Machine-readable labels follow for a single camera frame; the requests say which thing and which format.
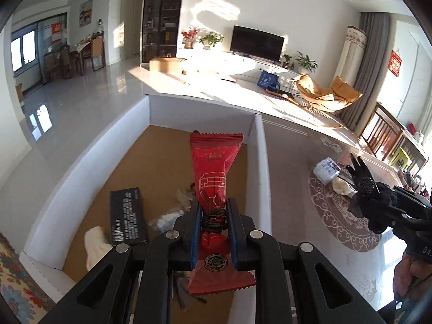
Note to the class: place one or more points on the white tv console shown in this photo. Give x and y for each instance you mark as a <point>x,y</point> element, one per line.
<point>218,62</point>

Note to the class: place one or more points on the floral patterned cushion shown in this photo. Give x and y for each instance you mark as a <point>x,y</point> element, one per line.
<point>22,295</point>

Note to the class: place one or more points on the black television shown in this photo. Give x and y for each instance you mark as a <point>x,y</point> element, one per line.
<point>256,43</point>

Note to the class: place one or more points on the green potted plant left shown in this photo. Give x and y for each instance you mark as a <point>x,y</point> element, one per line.
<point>210,39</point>

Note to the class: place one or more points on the dark glass display cabinet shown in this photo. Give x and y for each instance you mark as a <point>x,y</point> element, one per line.
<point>160,28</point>

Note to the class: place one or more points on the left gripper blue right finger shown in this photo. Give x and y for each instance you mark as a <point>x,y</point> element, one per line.
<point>293,284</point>

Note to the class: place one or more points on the cream knitted cloth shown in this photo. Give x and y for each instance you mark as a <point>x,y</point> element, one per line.
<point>96,246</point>
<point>341,187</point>

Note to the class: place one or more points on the brown cardboard box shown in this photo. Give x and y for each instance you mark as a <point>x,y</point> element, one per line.
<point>171,65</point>

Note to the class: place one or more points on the clear cartoon floss box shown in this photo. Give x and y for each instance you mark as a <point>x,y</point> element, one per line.
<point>326,170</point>

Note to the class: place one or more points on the green potted plant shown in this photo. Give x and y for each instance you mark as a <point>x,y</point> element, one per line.
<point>305,63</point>
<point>210,39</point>

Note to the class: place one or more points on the framed wall painting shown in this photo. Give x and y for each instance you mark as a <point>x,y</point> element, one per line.
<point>85,13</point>

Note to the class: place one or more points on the red flower plant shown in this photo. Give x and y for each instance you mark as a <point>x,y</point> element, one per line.
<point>189,37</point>

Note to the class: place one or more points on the orange butterfly chair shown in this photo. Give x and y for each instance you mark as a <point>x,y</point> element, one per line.
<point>337,96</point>

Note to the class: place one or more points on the red wall hanging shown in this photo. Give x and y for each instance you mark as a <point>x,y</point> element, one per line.
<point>395,63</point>

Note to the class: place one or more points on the green potted plant right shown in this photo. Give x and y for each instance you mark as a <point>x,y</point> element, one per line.
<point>305,63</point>

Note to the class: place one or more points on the black bow hair clip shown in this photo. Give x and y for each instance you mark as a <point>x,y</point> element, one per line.
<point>370,201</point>

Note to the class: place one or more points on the red snack packet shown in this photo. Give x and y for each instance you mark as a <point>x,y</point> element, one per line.
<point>212,157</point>

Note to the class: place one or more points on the blue shopping bag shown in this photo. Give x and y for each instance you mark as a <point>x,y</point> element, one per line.
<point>268,81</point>

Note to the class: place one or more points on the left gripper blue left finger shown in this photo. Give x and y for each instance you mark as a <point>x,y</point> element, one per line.
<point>133,284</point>

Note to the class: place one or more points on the person right hand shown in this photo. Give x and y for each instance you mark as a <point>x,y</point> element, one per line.
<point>406,271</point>

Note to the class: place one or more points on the white standing air conditioner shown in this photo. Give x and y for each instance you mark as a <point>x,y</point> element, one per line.
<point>351,55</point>

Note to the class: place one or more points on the wooden dining chair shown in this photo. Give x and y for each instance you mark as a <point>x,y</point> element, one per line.
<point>382,133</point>

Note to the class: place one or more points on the black frame eyeglasses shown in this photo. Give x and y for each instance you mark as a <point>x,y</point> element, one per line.
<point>181,292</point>

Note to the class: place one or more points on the black cardboard box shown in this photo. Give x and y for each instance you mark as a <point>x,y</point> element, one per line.
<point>127,223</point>

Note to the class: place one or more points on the bag of cotton swabs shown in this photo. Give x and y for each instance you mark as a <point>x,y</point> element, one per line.
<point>166,221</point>

